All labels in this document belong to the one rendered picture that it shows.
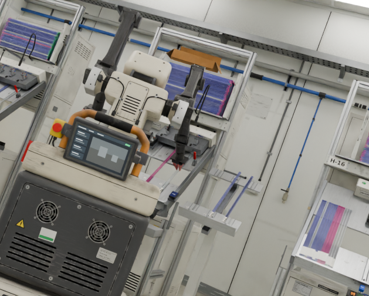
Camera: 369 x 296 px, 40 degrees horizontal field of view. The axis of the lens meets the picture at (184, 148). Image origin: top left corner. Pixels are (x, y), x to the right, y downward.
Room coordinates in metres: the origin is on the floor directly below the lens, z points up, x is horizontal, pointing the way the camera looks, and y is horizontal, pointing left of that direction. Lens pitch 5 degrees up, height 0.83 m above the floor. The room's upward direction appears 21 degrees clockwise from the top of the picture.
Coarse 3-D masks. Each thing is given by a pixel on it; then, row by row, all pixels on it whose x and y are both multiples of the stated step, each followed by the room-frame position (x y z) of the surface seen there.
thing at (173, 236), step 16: (160, 224) 3.30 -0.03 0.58; (176, 224) 3.27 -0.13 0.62; (144, 240) 3.32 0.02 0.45; (176, 240) 3.38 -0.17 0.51; (192, 240) 3.76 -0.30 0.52; (144, 256) 3.30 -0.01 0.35; (160, 256) 3.27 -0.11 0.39; (176, 272) 3.65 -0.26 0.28; (128, 288) 3.32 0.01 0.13; (160, 288) 3.43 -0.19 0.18; (176, 288) 3.80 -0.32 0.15
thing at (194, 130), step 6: (162, 120) 3.53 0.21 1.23; (168, 120) 3.53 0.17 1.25; (156, 126) 3.57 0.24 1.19; (162, 126) 3.54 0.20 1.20; (192, 126) 3.50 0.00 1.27; (192, 132) 3.44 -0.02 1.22; (198, 132) 3.44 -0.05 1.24; (204, 132) 3.45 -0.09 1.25; (210, 132) 3.45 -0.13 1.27; (204, 138) 3.42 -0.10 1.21; (210, 138) 3.40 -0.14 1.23; (210, 144) 3.43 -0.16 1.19
